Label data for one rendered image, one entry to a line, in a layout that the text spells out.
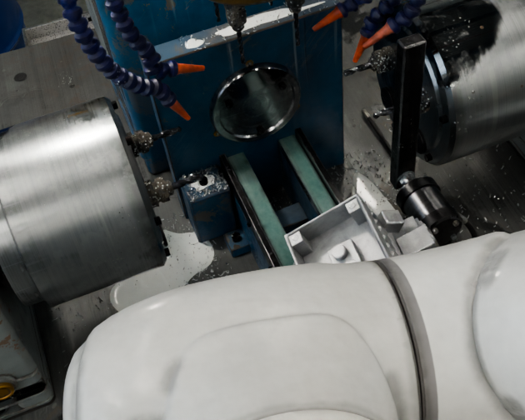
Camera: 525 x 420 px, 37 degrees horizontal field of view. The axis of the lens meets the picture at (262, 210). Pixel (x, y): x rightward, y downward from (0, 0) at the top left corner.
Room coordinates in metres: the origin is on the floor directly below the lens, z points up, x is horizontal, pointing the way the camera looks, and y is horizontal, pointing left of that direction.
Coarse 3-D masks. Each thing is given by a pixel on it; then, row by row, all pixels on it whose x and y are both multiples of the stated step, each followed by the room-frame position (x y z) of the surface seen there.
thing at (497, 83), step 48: (432, 0) 0.89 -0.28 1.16; (480, 0) 0.87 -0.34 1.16; (384, 48) 0.90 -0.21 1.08; (432, 48) 0.80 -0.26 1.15; (480, 48) 0.80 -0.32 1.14; (384, 96) 0.90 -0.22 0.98; (432, 96) 0.78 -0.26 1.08; (480, 96) 0.75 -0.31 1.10; (432, 144) 0.77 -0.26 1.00; (480, 144) 0.75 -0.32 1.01
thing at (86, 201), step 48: (0, 144) 0.73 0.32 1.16; (48, 144) 0.71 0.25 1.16; (96, 144) 0.70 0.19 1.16; (144, 144) 0.78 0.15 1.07; (0, 192) 0.65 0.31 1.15; (48, 192) 0.65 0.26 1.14; (96, 192) 0.65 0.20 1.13; (144, 192) 0.65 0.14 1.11; (0, 240) 0.61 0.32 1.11; (48, 240) 0.61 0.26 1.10; (96, 240) 0.61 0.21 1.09; (144, 240) 0.62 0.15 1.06; (48, 288) 0.58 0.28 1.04; (96, 288) 0.61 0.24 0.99
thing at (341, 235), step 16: (336, 208) 0.56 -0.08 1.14; (352, 208) 0.56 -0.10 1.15; (368, 208) 0.57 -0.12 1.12; (304, 224) 0.56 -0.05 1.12; (320, 224) 0.56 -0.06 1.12; (336, 224) 0.56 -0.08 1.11; (352, 224) 0.56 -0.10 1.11; (368, 224) 0.55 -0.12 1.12; (288, 240) 0.55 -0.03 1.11; (304, 240) 0.55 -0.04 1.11; (320, 240) 0.55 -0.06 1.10; (336, 240) 0.55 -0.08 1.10; (352, 240) 0.54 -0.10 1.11; (368, 240) 0.53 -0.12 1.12; (384, 240) 0.52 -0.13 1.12; (304, 256) 0.54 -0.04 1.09; (320, 256) 0.53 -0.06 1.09; (336, 256) 0.51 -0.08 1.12; (352, 256) 0.51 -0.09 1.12; (368, 256) 0.51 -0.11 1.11; (384, 256) 0.50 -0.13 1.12
